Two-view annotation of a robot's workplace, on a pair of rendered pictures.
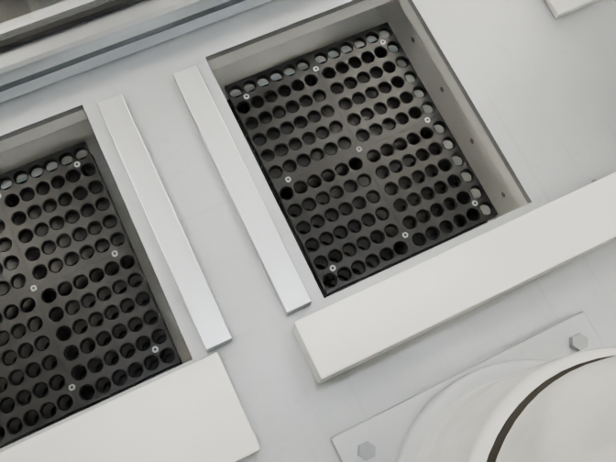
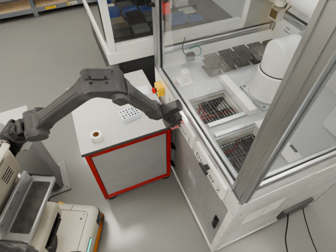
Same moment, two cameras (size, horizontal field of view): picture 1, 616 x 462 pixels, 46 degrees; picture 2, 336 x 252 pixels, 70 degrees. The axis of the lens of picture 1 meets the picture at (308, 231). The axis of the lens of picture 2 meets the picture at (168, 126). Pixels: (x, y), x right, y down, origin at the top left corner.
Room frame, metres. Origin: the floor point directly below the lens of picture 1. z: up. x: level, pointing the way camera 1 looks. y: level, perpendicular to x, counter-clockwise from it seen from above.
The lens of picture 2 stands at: (0.32, 0.97, 1.93)
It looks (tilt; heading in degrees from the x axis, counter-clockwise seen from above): 50 degrees down; 284
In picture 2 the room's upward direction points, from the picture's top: straight up
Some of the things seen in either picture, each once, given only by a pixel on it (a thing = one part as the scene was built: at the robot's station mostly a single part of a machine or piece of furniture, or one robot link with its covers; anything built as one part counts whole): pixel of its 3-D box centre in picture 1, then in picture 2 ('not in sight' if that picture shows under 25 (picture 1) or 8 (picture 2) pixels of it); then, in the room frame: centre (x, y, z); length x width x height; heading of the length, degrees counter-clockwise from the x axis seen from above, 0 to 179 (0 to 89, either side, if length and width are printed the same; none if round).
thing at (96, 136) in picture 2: not in sight; (96, 136); (0.94, 0.23, 0.78); 0.07 x 0.07 x 0.04
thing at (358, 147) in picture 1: (355, 162); not in sight; (0.29, -0.03, 0.87); 0.22 x 0.18 x 0.06; 37
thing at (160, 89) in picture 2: not in sight; (159, 89); (0.66, -0.17, 0.88); 0.07 x 0.05 x 0.07; 127
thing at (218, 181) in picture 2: not in sight; (209, 169); (0.26, 0.34, 0.87); 0.29 x 0.02 x 0.11; 127
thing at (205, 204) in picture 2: not in sight; (239, 150); (0.03, -0.16, 0.40); 1.03 x 0.95 x 0.80; 127
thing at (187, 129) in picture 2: not in sight; (182, 124); (0.45, 0.09, 0.87); 0.29 x 0.02 x 0.11; 127
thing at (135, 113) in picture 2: not in sight; (129, 114); (0.81, 0.01, 0.78); 0.12 x 0.08 x 0.04; 45
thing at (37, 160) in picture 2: not in sight; (31, 158); (1.55, 0.28, 0.38); 0.30 x 0.30 x 0.76; 40
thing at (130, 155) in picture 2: not in sight; (124, 138); (0.94, -0.06, 0.38); 0.62 x 0.58 x 0.76; 127
